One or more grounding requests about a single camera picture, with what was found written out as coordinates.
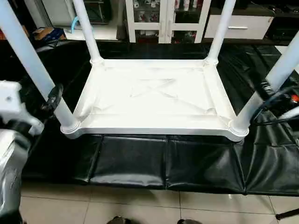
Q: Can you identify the white plastic table top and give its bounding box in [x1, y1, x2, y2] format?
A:
[61, 57, 249, 142]

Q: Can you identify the small blue box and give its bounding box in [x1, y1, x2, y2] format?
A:
[33, 27, 66, 42]

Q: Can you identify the white drawer cabinet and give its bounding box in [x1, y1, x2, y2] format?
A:
[205, 15, 274, 40]
[125, 0, 211, 43]

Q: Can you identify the light blue hanger hook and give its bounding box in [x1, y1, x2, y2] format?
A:
[70, 16, 94, 34]

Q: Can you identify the black stand foot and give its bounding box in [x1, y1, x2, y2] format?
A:
[276, 209, 299, 221]

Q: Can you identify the black work mat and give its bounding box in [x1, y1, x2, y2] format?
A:
[0, 40, 299, 196]

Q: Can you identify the black left robot foot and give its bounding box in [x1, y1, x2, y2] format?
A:
[107, 216, 141, 224]

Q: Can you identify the black robot foot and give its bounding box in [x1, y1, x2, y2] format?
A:
[177, 218, 204, 224]
[107, 216, 141, 224]

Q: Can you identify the black right robot foot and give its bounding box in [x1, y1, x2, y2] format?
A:
[177, 218, 204, 224]

